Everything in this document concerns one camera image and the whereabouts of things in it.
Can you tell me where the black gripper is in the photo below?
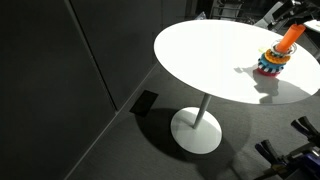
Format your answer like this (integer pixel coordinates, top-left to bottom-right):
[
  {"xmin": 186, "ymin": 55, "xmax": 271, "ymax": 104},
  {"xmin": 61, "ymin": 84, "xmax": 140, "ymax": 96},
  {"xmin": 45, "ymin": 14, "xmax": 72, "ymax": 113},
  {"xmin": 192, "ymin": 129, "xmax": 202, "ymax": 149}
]
[{"xmin": 274, "ymin": 0, "xmax": 320, "ymax": 25}]

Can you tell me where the green clear ring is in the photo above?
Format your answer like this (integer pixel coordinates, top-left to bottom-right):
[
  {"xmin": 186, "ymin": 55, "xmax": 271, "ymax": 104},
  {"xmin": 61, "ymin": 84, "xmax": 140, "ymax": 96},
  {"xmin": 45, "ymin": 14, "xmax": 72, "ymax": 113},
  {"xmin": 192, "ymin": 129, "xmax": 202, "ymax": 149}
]
[{"xmin": 270, "ymin": 39, "xmax": 298, "ymax": 56}]

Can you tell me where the grey chair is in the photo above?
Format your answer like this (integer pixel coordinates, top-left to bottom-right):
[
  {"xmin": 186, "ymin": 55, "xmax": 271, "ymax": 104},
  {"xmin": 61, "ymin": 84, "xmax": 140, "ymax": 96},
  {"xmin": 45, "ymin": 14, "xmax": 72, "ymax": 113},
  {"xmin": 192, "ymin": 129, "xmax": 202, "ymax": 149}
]
[{"xmin": 255, "ymin": 1, "xmax": 287, "ymax": 32}]

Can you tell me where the red stacker base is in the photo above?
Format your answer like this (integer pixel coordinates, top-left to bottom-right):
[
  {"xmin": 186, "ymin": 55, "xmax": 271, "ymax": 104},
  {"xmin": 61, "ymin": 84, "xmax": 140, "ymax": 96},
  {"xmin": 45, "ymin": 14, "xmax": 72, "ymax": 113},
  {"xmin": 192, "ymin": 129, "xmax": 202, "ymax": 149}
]
[{"xmin": 257, "ymin": 68, "xmax": 280, "ymax": 77}]

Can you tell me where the black floor plate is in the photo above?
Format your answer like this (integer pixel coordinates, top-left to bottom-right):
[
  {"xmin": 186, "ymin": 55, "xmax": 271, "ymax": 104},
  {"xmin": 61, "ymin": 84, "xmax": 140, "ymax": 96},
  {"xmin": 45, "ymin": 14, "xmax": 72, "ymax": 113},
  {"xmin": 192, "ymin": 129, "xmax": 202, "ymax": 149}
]
[{"xmin": 130, "ymin": 90, "xmax": 158, "ymax": 117}]

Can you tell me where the orange stacking toy post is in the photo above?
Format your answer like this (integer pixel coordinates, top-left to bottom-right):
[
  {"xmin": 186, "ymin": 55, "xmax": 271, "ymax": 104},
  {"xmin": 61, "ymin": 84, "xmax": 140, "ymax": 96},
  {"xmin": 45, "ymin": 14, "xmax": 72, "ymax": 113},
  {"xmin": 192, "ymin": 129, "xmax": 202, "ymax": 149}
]
[{"xmin": 276, "ymin": 24, "xmax": 306, "ymax": 53}]

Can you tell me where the orange ring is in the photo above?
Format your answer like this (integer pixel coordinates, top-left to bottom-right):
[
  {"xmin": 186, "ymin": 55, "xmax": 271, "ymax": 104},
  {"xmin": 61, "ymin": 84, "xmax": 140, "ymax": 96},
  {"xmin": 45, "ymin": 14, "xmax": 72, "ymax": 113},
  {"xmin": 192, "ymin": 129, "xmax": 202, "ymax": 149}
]
[{"xmin": 264, "ymin": 49, "xmax": 292, "ymax": 65}]

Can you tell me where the blue ring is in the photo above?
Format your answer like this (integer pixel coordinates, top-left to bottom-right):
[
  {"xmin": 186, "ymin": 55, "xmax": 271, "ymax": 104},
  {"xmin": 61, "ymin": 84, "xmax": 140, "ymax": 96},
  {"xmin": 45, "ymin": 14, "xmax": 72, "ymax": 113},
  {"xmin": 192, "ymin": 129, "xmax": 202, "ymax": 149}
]
[{"xmin": 258, "ymin": 53, "xmax": 286, "ymax": 71}]

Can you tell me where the black white striped ring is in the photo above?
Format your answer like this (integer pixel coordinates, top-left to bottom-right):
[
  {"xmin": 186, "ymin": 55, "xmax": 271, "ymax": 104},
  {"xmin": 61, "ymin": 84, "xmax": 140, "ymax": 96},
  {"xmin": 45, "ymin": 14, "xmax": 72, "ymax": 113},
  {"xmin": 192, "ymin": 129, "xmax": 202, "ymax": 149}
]
[{"xmin": 257, "ymin": 63, "xmax": 284, "ymax": 75}]

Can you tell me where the white round pedestal table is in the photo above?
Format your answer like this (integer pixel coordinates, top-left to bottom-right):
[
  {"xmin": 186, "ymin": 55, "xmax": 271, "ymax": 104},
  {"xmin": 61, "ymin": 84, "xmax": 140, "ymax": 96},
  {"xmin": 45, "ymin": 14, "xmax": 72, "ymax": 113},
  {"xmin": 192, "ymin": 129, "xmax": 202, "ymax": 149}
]
[{"xmin": 154, "ymin": 20, "xmax": 320, "ymax": 154}]

